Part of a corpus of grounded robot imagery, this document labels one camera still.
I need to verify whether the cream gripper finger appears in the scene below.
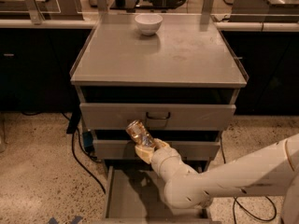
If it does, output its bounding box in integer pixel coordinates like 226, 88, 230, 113
154, 138, 170, 148
135, 146, 154, 164

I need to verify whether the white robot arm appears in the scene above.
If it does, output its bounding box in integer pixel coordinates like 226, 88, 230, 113
134, 134, 299, 224

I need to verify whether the middle grey drawer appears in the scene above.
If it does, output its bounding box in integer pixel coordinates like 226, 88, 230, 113
93, 140, 220, 161

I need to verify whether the top grey drawer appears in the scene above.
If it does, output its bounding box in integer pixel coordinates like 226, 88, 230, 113
80, 103, 235, 131

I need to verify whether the grey metal drawer cabinet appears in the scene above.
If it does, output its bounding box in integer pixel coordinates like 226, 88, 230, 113
69, 13, 249, 224

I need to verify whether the blue power adapter box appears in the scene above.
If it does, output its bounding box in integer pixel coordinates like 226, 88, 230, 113
82, 132, 93, 151

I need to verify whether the white ceramic bowl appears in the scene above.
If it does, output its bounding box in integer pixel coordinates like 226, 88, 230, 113
135, 13, 163, 35

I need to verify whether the black cable left floor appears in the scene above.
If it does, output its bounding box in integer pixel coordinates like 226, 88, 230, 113
20, 110, 107, 195

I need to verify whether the black cable floor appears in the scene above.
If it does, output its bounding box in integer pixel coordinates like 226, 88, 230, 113
232, 196, 278, 224
20, 110, 107, 195

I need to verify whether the black cable right floor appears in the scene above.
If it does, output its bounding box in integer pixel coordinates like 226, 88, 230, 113
232, 196, 278, 224

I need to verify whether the right metal post bracket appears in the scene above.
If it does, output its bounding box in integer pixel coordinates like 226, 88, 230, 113
202, 0, 214, 14

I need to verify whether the left metal post bracket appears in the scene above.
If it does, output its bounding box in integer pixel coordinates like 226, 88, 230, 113
24, 0, 44, 25

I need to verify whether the white horizontal rail pipe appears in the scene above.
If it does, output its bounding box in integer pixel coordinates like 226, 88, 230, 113
0, 20, 299, 32

